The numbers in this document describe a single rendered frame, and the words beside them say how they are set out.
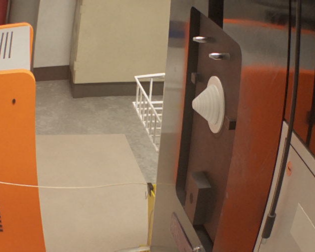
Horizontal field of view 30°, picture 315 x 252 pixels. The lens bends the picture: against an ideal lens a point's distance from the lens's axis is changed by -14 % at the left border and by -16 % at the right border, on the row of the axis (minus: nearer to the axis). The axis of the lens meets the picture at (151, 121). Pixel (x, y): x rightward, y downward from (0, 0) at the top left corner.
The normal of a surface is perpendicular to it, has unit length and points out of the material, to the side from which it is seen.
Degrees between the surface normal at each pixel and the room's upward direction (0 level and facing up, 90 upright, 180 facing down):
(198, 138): 90
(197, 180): 0
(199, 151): 90
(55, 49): 90
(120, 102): 0
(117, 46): 90
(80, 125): 0
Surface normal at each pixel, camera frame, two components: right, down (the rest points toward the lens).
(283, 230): -0.97, 0.02
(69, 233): 0.07, -0.92
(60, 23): 0.22, 0.40
